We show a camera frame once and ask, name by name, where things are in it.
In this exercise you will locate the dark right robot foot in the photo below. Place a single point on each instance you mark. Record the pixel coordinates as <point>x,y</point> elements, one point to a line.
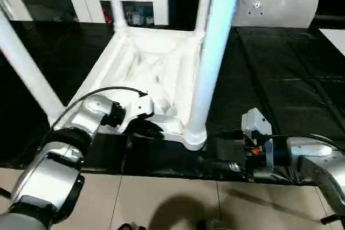
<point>213,225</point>

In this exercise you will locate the black tripod leg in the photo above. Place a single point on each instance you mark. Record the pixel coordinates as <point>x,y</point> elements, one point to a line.
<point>331,219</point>
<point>5,192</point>

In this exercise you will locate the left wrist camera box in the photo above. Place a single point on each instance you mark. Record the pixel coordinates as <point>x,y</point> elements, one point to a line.
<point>140,106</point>

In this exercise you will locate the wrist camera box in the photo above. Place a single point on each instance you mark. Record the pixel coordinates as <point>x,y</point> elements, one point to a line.
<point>253,122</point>
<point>140,106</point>

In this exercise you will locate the dark robot foot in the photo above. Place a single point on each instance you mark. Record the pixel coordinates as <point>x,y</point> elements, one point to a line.
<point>213,225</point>
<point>132,226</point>

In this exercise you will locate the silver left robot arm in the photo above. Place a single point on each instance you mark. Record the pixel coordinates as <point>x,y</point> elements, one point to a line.
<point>62,176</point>

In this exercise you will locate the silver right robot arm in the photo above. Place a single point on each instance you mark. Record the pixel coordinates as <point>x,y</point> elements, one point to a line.
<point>310,146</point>

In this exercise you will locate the white plastic table leg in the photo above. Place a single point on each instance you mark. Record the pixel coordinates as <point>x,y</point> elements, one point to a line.
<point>118,6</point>
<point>32,79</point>
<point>213,52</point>
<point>203,6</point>

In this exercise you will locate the black work mat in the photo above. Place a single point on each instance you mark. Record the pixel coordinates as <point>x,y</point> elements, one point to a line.
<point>283,79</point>

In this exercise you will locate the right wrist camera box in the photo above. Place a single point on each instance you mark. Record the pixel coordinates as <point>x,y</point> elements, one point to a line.
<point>253,122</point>

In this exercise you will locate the dark left robot foot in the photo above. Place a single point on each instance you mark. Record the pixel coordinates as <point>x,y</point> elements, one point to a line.
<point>132,226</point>

